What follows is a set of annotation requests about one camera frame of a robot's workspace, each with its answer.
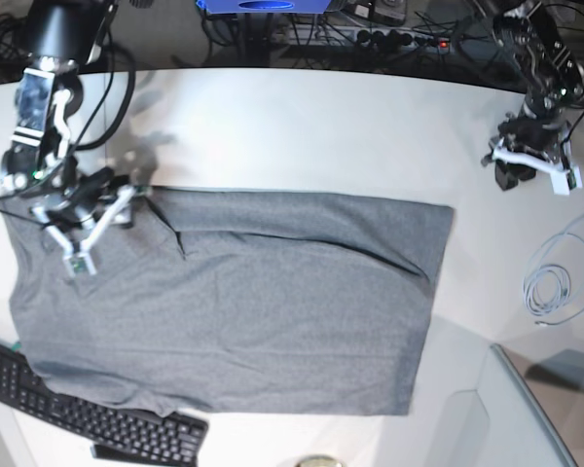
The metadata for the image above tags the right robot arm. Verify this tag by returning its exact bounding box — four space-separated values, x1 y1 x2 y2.
0 1 137 234

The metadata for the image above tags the grey t-shirt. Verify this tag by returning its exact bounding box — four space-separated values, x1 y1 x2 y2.
6 190 454 415

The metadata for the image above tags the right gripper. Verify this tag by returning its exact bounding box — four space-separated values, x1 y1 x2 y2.
28 167 136 234

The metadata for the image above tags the coiled white cable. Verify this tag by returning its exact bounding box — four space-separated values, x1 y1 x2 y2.
523 209 584 327

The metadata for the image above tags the black computer keyboard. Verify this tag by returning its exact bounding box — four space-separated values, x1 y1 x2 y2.
0 344 208 466

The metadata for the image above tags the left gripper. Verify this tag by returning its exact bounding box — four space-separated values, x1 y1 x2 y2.
494 113 571 191

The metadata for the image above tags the blue base plate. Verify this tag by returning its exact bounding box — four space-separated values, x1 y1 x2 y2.
196 0 330 15

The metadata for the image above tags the round brass object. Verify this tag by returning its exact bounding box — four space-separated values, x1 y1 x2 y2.
295 454 345 467

